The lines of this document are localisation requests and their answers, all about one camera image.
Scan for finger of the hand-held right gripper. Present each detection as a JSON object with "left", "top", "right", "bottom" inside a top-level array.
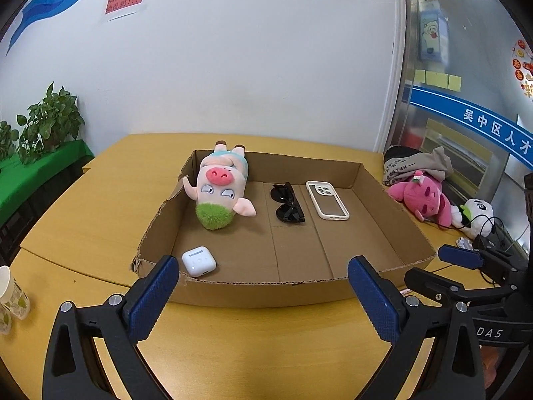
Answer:
[
  {"left": 404, "top": 267, "right": 475, "bottom": 307},
  {"left": 437, "top": 245, "right": 529, "bottom": 286}
]

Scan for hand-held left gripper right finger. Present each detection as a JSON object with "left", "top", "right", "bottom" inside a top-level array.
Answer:
[{"left": 347, "top": 255, "right": 488, "bottom": 400}]

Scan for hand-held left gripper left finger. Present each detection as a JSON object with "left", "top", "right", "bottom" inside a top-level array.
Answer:
[{"left": 42, "top": 254, "right": 180, "bottom": 400}]

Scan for white earbuds case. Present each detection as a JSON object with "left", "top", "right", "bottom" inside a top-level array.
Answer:
[{"left": 182, "top": 246, "right": 217, "bottom": 276}]

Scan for shallow cardboard box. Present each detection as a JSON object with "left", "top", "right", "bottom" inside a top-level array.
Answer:
[{"left": 132, "top": 149, "right": 436, "bottom": 309}]

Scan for cream phone case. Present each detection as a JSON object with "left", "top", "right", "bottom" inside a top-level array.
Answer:
[{"left": 305, "top": 180, "right": 350, "bottom": 221}]

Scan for black sunglasses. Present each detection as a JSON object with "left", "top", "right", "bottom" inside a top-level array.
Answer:
[{"left": 270, "top": 182, "right": 306, "bottom": 223}]

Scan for person's right hand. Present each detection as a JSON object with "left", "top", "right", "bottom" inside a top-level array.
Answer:
[{"left": 480, "top": 345, "right": 519, "bottom": 382}]

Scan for panda plush toy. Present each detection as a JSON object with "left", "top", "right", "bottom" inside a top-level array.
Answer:
[{"left": 452, "top": 199, "right": 495, "bottom": 240}]

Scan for pink plush toy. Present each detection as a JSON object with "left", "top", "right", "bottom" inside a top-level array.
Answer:
[{"left": 387, "top": 171, "right": 461, "bottom": 229}]

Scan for grey printed cloth bag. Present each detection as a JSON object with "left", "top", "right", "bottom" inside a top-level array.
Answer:
[{"left": 382, "top": 145, "right": 454, "bottom": 187}]

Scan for pig plush toy green hair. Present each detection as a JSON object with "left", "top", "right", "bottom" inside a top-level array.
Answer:
[{"left": 182, "top": 142, "right": 257, "bottom": 231}]

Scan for patterned paper cup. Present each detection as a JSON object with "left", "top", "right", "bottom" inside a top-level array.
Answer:
[{"left": 0, "top": 265, "right": 32, "bottom": 321}]

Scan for blue band on glass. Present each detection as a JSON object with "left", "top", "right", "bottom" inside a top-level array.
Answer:
[{"left": 410, "top": 85, "right": 533, "bottom": 163}]

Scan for green table cloth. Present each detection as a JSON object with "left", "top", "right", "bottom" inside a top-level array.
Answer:
[{"left": 0, "top": 139, "right": 96, "bottom": 226}]

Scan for red festive window decals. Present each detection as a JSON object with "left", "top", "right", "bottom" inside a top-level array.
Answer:
[{"left": 511, "top": 39, "right": 533, "bottom": 98}]

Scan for large potted plant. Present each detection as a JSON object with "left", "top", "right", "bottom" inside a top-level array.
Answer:
[{"left": 17, "top": 82, "right": 86, "bottom": 165}]

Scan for small potted plant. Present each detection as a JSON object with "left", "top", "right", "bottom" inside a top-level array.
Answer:
[{"left": 0, "top": 121, "right": 20, "bottom": 163}]

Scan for cartoon poster on glass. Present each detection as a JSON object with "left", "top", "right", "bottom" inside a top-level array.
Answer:
[{"left": 418, "top": 2, "right": 449, "bottom": 62}]

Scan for red paper sign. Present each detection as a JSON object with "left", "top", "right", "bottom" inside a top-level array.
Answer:
[{"left": 101, "top": 0, "right": 148, "bottom": 22}]

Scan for black cable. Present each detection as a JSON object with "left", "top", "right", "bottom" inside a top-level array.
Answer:
[{"left": 460, "top": 214, "right": 527, "bottom": 284}]

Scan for white door frame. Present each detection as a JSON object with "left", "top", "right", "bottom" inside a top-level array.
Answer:
[{"left": 381, "top": 0, "right": 411, "bottom": 155}]

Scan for blue wave wall decal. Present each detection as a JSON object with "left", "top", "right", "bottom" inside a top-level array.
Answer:
[{"left": 0, "top": 0, "right": 359, "bottom": 57}]

